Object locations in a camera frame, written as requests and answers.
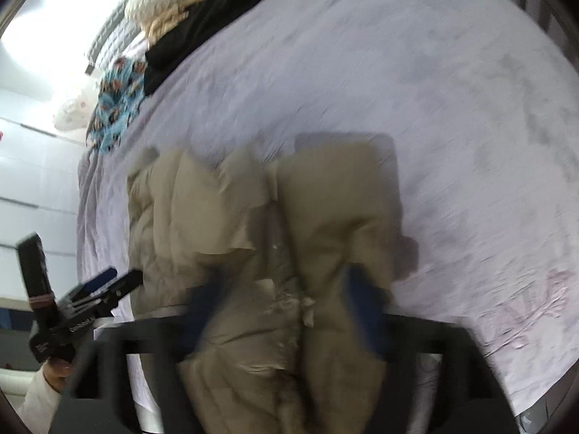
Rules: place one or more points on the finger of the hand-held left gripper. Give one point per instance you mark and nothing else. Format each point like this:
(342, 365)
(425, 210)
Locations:
(122, 285)
(97, 278)

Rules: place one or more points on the blue monkey print cloth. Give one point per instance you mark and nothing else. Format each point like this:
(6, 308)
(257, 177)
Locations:
(115, 104)

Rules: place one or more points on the person's left forearm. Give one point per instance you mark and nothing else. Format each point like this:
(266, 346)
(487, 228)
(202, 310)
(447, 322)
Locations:
(38, 398)

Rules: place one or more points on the white plush toy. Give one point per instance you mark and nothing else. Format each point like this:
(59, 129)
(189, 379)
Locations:
(72, 108)

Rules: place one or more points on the grey quilted pillow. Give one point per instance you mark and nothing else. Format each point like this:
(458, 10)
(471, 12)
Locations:
(113, 22)

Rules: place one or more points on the person's left hand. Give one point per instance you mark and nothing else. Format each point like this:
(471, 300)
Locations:
(59, 373)

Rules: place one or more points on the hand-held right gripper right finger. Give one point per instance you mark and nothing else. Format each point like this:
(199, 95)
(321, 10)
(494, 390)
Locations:
(367, 309)

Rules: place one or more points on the black folded garment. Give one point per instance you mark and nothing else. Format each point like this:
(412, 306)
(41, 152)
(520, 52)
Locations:
(199, 31)

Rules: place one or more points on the beige puffer jacket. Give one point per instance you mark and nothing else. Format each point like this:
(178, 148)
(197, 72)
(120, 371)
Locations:
(325, 212)

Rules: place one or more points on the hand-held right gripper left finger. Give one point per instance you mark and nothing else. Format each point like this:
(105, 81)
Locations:
(203, 307)

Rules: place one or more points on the lavender bed blanket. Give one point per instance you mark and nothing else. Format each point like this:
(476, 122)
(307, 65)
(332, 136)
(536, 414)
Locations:
(407, 77)

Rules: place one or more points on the beige striped cloth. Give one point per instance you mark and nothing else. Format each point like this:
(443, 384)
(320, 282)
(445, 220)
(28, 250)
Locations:
(167, 25)

